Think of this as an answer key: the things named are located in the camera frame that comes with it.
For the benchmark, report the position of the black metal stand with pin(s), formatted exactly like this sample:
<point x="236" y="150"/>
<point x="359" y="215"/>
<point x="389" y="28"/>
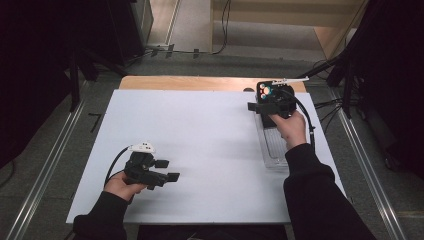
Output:
<point x="75" y="86"/>
<point x="346" y="83"/>

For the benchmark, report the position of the person's right hand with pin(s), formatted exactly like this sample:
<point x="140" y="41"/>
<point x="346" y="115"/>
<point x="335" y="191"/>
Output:
<point x="289" y="128"/>

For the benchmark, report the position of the grey cabinet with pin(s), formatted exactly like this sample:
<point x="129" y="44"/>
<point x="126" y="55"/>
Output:
<point x="141" y="23"/>

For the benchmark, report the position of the person's left hand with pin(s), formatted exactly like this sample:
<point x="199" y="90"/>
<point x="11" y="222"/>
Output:
<point x="120" y="188"/>

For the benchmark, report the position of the black curtain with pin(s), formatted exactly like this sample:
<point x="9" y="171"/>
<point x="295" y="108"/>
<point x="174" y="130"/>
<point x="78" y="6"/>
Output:
<point x="36" y="66"/>
<point x="393" y="83"/>

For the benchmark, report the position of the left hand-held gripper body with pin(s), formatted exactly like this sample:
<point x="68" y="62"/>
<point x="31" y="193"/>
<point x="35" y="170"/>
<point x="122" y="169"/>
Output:
<point x="141" y="170"/>

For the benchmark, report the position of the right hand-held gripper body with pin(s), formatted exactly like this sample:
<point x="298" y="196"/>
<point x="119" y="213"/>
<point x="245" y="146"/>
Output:
<point x="283" y="100"/>

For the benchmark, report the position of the wooden table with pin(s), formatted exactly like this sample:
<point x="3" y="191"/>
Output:
<point x="200" y="83"/>

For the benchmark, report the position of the small dark round object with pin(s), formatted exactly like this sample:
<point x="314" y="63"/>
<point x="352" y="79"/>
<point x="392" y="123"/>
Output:
<point x="247" y="89"/>

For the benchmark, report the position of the clear plastic tray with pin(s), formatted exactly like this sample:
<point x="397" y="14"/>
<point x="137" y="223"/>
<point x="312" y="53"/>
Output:
<point x="275" y="148"/>

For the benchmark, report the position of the metal floor rail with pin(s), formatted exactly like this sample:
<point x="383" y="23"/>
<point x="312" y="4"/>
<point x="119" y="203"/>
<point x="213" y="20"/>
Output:
<point x="43" y="170"/>
<point x="366" y="166"/>

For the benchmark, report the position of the light wooden furniture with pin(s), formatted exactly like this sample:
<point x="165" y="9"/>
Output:
<point x="283" y="18"/>

